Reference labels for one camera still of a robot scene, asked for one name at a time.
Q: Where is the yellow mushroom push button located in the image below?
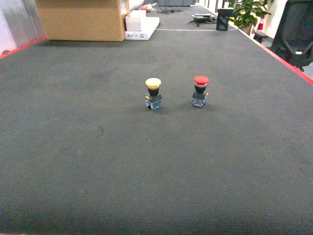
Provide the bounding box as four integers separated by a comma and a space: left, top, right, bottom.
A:
145, 78, 163, 111

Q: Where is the red mushroom push button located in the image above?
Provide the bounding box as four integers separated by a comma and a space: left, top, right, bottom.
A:
192, 75, 210, 107

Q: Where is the white flat box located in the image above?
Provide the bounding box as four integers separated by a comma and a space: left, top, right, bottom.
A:
125, 17, 160, 41

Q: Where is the small white box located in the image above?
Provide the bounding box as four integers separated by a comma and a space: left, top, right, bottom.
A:
125, 10, 146, 31

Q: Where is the black device box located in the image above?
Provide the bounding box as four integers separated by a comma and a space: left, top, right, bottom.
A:
216, 8, 234, 31

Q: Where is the large cardboard box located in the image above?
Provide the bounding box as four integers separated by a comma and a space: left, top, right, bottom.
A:
35, 0, 130, 42

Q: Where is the green potted plant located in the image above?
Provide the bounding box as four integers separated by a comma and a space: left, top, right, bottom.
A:
228, 0, 270, 29

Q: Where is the black office chair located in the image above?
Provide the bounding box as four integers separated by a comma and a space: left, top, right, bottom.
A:
270, 0, 313, 71

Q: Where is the black cables pile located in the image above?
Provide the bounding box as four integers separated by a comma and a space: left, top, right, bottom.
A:
187, 13, 218, 27

